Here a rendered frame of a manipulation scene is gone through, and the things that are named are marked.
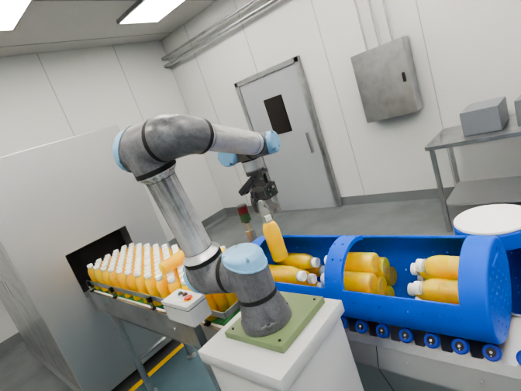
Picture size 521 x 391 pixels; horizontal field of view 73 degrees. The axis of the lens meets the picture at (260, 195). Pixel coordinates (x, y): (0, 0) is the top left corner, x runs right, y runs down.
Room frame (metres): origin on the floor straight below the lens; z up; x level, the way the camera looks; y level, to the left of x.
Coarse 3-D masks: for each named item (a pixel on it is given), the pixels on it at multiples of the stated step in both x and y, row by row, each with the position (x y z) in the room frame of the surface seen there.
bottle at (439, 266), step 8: (432, 256) 0.95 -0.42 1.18; (440, 256) 0.93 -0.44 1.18; (448, 256) 0.91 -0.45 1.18; (456, 256) 0.90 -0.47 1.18; (424, 264) 0.95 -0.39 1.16; (432, 264) 0.92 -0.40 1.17; (440, 264) 0.90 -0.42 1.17; (448, 264) 0.89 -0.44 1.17; (456, 264) 0.88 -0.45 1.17; (432, 272) 0.92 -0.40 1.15; (440, 272) 0.90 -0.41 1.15; (448, 272) 0.88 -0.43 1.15; (456, 272) 0.87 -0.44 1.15
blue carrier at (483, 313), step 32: (320, 256) 1.40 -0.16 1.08; (384, 256) 1.19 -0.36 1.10; (416, 256) 1.11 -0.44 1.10; (480, 256) 0.80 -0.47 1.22; (288, 288) 1.18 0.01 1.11; (320, 288) 1.08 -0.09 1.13; (480, 288) 0.75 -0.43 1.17; (384, 320) 0.95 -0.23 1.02; (416, 320) 0.86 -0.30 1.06; (448, 320) 0.80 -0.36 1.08; (480, 320) 0.74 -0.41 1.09
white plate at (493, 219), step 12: (504, 204) 1.38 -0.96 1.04; (468, 216) 1.38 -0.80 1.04; (480, 216) 1.35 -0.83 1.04; (492, 216) 1.31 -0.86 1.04; (504, 216) 1.28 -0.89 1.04; (516, 216) 1.25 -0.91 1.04; (456, 228) 1.34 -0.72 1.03; (468, 228) 1.29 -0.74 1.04; (480, 228) 1.26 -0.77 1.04; (492, 228) 1.23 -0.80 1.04; (504, 228) 1.20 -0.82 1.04; (516, 228) 1.18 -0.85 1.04
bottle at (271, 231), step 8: (264, 224) 1.36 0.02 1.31; (272, 224) 1.35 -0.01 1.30; (264, 232) 1.35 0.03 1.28; (272, 232) 1.34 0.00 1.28; (280, 232) 1.36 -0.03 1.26; (272, 240) 1.34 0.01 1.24; (280, 240) 1.35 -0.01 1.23; (272, 248) 1.34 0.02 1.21; (280, 248) 1.34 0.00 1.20; (272, 256) 1.36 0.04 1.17; (280, 256) 1.34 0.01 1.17
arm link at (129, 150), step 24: (120, 144) 0.93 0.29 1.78; (144, 144) 0.88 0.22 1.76; (144, 168) 0.91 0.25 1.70; (168, 168) 0.93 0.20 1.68; (168, 192) 0.94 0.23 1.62; (168, 216) 0.95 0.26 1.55; (192, 216) 0.96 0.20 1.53; (192, 240) 0.95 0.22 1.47; (192, 264) 0.95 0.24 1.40; (192, 288) 0.98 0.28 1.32; (216, 288) 0.93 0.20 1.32
